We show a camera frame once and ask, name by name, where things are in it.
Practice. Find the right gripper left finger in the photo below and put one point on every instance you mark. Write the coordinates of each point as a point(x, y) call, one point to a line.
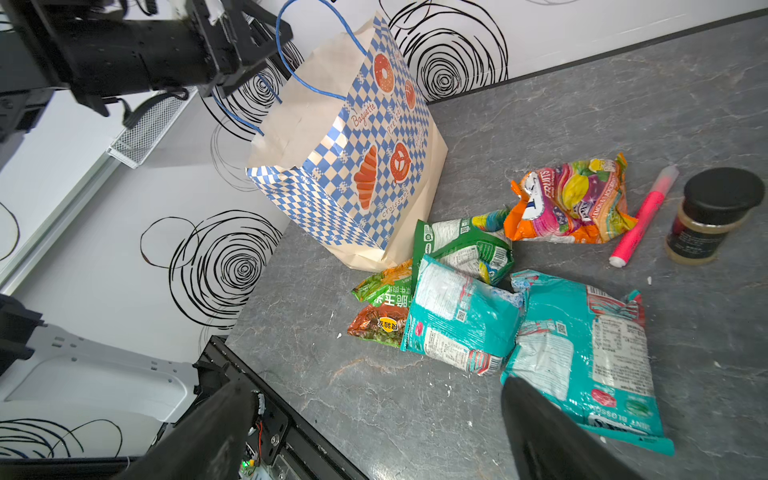
point(209, 444)

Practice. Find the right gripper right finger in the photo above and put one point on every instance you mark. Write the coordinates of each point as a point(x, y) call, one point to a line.
point(547, 444)

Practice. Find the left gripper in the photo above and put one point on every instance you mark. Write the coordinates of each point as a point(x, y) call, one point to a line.
point(122, 47)

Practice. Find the teal mint snack bag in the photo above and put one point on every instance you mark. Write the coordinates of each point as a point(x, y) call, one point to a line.
point(586, 352)

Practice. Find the blue checkered paper bag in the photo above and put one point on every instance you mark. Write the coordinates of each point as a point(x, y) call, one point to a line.
point(350, 151)

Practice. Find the green white snack bag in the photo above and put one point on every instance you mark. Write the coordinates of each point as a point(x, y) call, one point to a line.
point(475, 246)

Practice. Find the green red snack bag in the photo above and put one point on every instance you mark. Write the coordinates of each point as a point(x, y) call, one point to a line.
point(387, 297)

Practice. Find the orange snack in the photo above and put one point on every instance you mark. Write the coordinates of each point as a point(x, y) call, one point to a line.
point(581, 202)

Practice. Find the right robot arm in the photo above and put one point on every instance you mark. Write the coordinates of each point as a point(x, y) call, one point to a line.
point(72, 408)

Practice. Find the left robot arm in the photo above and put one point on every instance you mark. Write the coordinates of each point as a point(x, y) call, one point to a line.
point(36, 61)

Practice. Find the pink marker pen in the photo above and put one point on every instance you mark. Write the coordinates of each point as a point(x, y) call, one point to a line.
point(653, 201)

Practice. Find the small dark spice bottle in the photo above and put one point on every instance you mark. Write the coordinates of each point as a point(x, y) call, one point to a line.
point(715, 202)

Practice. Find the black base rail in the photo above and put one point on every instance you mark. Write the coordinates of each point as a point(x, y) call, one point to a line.
point(284, 442)

